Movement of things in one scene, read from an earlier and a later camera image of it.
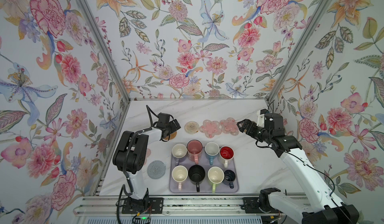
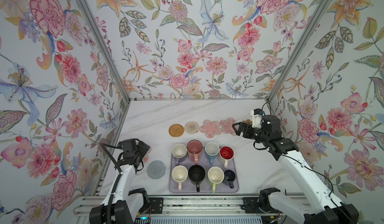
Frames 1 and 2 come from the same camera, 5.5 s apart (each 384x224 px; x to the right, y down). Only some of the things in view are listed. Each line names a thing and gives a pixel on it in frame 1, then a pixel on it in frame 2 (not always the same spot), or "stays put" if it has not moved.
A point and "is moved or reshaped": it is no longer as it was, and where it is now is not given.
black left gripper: [174, 128] -> [142, 150]
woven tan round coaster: [172, 136] is moved or reshaped
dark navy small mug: [229, 176] stays put
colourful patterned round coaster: [191, 127] stays put
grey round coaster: [156, 169] stays put
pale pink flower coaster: [148, 153] stays put
